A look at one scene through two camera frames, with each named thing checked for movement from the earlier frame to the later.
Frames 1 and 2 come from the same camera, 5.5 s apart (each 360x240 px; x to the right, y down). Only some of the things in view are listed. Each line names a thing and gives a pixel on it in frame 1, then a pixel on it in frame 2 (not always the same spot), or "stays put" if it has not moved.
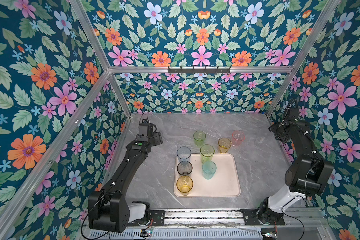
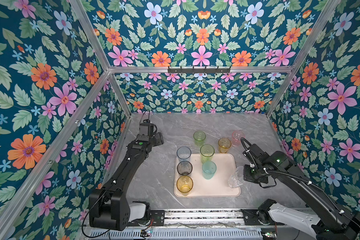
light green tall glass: x=206 y=152 stays put
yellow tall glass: x=184 y=184 stays put
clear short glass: x=259 y=142 -> x=236 y=180
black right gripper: x=274 y=127 -> x=246 y=177
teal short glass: x=209 y=168 stays put
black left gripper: x=157 y=137 stays put
